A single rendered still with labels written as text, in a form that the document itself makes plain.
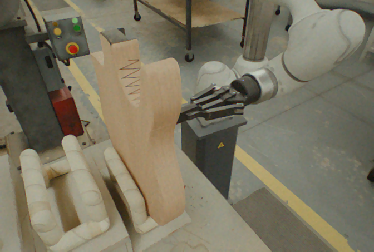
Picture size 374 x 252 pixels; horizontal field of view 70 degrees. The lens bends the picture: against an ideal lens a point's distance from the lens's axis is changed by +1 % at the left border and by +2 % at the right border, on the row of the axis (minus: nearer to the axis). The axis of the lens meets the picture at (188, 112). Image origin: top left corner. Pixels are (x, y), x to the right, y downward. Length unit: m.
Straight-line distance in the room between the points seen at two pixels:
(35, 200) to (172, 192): 0.23
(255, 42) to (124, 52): 0.84
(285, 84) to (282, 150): 1.57
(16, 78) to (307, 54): 1.44
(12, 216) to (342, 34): 0.70
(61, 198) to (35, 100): 1.16
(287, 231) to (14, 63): 1.78
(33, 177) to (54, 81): 1.23
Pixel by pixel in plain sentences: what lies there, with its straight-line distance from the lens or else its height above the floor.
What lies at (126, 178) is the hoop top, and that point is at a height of 1.05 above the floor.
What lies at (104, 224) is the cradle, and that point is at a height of 1.05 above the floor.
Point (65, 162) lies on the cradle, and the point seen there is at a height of 1.06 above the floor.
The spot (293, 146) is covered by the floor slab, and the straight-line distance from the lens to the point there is 2.34.
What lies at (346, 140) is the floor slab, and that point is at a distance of 2.59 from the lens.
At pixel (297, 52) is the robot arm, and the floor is 1.27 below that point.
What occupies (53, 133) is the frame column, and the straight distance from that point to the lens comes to 1.91.
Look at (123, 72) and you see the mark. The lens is 0.46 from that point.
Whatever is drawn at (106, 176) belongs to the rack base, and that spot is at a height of 0.94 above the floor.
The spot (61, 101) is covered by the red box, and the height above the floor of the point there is 0.61.
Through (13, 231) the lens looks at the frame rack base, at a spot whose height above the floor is 1.10.
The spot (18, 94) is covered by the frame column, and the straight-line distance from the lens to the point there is 1.75.
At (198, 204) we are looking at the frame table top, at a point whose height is 0.93.
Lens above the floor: 1.53
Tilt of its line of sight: 37 degrees down
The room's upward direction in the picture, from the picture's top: straight up
